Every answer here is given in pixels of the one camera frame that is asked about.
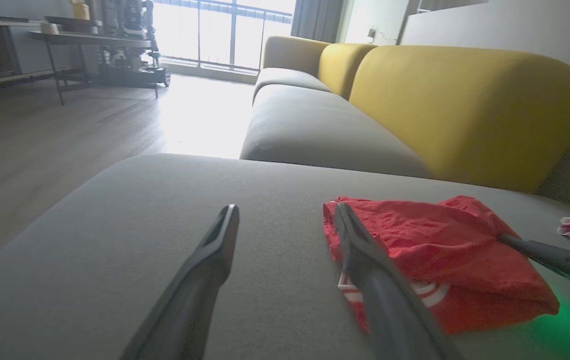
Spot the pale yellow sofa end cushion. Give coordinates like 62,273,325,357
262,36,330,71

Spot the balcony window railing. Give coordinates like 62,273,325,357
155,0,295,71

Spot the grey curtain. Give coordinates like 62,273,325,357
291,0,355,44

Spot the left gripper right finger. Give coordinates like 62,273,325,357
334,201,460,360

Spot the dark wheeled equipment stand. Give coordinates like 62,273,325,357
97,0,171,87

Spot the red white basketball jersey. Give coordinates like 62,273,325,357
323,195,561,335

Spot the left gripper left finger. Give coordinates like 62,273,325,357
120,204,240,360

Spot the yellow container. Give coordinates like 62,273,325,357
70,0,90,21

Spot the grey sofa seat cushion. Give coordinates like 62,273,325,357
253,67,333,103
240,84,433,178

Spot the large yellow sofa backrest cushion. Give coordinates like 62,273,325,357
350,45,570,193

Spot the large grey sofa chaise cushion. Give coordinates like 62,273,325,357
0,152,570,360

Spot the dark metal-legged table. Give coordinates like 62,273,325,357
30,31,170,106

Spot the small yellow sofa backrest cushion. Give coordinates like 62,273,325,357
318,42,378,101

